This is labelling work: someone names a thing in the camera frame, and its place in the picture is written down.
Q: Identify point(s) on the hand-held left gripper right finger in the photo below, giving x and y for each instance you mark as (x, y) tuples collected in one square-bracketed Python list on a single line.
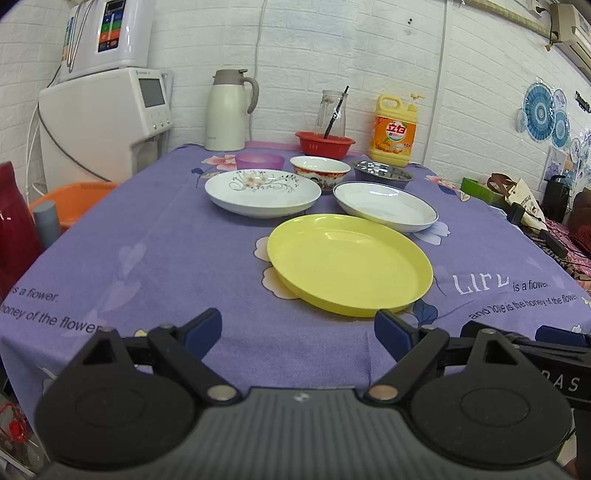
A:
[(391, 332)]

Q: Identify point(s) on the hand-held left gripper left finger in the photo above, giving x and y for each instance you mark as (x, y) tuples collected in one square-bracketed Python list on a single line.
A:
[(205, 330)]

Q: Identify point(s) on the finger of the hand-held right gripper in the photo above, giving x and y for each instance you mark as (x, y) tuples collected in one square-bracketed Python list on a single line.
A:
[(561, 335), (524, 350)]

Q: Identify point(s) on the yellow plastic plate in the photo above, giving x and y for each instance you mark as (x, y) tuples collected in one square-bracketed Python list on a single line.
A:
[(346, 263)]

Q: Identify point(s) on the white blue-rimmed plate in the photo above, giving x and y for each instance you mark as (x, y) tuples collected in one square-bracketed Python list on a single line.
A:
[(383, 205)]

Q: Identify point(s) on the white floral plate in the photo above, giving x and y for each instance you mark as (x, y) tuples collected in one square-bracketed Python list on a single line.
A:
[(263, 196)]

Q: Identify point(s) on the stainless steel bowl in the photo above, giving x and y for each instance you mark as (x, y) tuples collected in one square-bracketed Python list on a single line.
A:
[(381, 173)]

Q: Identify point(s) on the red patterned ceramic bowl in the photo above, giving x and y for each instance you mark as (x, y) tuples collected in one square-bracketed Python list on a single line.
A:
[(318, 173)]

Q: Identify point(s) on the purple plastic bowl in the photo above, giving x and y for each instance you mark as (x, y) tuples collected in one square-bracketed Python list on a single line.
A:
[(259, 161)]

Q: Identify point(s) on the purple floral tablecloth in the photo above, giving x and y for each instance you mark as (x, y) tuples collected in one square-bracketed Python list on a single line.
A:
[(161, 258)]

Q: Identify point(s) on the black power adapter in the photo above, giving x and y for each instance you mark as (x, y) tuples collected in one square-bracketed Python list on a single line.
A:
[(554, 244)]

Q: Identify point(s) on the beige tote bag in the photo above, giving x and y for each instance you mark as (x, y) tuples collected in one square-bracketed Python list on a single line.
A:
[(526, 203)]

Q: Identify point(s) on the black speaker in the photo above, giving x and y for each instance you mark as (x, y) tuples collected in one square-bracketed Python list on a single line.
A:
[(556, 198)]

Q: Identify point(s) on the green box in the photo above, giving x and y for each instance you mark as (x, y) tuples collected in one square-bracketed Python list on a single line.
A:
[(478, 190)]

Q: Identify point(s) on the orange plastic basin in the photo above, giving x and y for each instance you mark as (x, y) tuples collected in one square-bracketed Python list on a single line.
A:
[(78, 198)]

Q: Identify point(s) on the grey cylinder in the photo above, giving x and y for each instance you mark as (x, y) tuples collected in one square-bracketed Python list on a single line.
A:
[(47, 224)]

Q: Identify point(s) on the red plastic basket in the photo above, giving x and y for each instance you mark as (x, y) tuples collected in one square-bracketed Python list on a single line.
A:
[(323, 146)]

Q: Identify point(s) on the yellow detergent bottle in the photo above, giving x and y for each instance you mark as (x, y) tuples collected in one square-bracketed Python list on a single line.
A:
[(392, 134)]

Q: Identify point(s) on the cream thermos jug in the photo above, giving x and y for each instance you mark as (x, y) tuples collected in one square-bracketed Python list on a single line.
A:
[(226, 115)]

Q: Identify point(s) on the dark red cylinder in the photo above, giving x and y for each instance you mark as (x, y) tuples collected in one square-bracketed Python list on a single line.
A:
[(16, 221)]

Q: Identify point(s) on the blue paper fan decoration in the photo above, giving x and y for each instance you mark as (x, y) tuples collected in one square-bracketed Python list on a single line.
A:
[(540, 110)]

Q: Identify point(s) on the black stirring stick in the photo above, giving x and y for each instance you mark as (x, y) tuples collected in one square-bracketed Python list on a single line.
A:
[(337, 110)]

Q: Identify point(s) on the glass pitcher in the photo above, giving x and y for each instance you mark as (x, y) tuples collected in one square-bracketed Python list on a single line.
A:
[(323, 113)]

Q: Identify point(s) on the white water dispenser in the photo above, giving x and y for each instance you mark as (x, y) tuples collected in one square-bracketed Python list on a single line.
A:
[(92, 124)]

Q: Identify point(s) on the air conditioner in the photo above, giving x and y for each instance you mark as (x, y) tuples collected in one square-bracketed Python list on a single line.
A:
[(572, 27)]

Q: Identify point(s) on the white water purifier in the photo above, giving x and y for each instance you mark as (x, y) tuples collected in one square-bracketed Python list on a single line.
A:
[(120, 32)]

